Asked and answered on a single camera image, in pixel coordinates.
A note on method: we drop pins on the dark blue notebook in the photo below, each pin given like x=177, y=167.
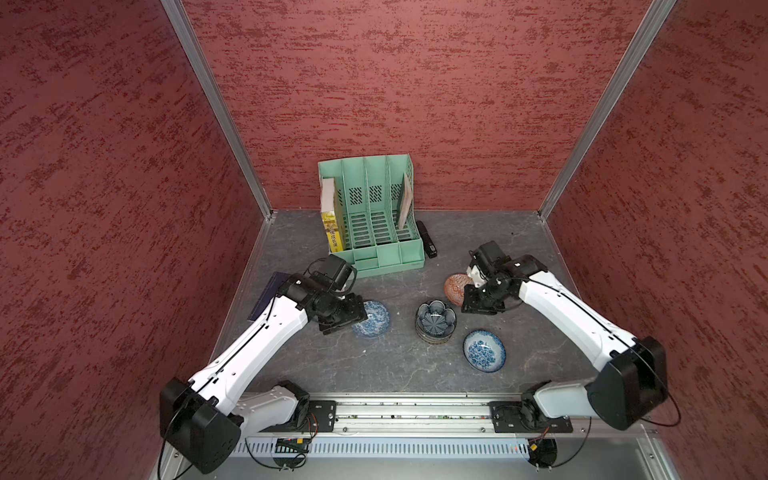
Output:
x=267, y=295

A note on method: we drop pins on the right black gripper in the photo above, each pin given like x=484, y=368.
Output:
x=472, y=304

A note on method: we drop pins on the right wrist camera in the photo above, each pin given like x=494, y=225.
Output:
x=486, y=261

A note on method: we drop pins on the green plastic file organizer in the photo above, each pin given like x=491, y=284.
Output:
x=370, y=191

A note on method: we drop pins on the dark flower pattern bowl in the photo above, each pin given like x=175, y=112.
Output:
x=435, y=318

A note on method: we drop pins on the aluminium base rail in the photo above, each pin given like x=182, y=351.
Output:
x=445, y=415

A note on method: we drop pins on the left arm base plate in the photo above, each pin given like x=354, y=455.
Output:
x=317, y=416

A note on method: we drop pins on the yellow white book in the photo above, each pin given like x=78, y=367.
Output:
x=332, y=215

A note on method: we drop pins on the blue floral bowl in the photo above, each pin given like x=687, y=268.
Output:
x=484, y=351
x=377, y=322

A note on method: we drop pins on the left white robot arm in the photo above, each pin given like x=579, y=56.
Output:
x=205, y=417

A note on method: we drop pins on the thin pink booklet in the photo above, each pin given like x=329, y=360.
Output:
x=405, y=202

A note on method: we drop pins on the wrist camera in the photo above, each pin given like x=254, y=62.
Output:
x=486, y=261
x=336, y=273

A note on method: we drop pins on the orange diamond pattern bowl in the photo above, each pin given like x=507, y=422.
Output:
x=454, y=288

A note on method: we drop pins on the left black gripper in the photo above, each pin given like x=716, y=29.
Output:
x=355, y=313

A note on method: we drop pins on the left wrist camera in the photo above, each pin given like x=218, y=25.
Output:
x=336, y=273

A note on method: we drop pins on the pink striped bowl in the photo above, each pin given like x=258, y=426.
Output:
x=436, y=341

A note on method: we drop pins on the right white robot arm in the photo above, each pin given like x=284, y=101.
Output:
x=631, y=373

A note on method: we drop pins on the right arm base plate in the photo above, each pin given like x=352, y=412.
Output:
x=510, y=417

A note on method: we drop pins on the green triangle pattern bowl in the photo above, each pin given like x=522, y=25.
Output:
x=424, y=335

